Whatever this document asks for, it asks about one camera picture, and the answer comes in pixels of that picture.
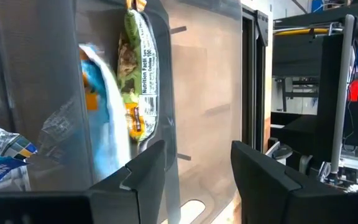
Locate black panel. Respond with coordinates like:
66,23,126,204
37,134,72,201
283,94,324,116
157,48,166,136
317,33,344,162

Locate grey translucent plastic bin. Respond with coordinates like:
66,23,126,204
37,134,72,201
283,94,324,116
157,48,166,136
73,0,244,224
0,0,88,194

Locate silver pole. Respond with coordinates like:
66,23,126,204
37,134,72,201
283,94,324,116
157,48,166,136
329,14,356,175

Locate red box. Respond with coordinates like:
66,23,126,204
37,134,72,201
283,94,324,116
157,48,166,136
347,77,358,103

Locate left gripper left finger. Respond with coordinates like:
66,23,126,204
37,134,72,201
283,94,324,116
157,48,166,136
0,139,167,224

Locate blue and white granola bar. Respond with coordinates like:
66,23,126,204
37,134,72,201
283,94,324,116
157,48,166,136
78,42,132,184

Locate yellow cables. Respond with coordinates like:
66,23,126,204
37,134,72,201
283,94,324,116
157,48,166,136
273,27,331,37

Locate black metal table frame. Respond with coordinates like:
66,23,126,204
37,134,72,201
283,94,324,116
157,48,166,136
242,5,273,154

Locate green granola bar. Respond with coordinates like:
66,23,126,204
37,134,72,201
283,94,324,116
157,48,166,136
116,0,160,143

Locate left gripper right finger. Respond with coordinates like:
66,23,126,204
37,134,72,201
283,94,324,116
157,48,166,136
231,140,358,224

